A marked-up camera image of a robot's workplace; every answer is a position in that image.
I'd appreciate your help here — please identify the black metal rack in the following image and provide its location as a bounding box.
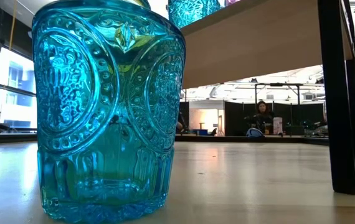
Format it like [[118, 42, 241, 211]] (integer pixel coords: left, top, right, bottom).
[[253, 82, 302, 105]]

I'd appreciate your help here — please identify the teal square glass vase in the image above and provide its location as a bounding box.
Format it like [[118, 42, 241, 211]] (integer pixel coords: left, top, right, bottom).
[[167, 0, 222, 29]]

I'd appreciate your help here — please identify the blue white bag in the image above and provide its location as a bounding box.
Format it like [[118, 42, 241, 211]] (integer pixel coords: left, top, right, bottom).
[[245, 127, 265, 138]]

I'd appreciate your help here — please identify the black box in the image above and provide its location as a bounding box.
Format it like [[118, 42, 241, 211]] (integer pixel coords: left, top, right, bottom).
[[285, 124, 305, 136]]

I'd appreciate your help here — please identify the yellow hanging strap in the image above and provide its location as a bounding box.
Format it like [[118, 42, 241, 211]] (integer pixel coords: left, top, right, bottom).
[[8, 0, 17, 51]]

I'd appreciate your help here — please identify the narrow black partition panel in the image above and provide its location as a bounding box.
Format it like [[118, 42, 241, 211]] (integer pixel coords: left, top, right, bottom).
[[177, 101, 191, 135]]

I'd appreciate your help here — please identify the wooden shelf with black legs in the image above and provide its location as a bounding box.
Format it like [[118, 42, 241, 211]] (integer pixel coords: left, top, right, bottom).
[[179, 0, 355, 195]]

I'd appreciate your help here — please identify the white carton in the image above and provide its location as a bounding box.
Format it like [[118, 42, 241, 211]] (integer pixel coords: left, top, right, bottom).
[[273, 116, 283, 135]]

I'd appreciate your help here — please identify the teal embossed round vase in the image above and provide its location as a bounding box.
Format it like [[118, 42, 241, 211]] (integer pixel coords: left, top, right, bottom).
[[31, 0, 187, 223]]

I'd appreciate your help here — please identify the person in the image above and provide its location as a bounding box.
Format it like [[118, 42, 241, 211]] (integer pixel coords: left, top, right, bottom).
[[244, 100, 275, 135]]

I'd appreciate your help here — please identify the wide black partition panel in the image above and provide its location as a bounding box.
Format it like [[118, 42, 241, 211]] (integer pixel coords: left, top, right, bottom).
[[223, 101, 325, 137]]

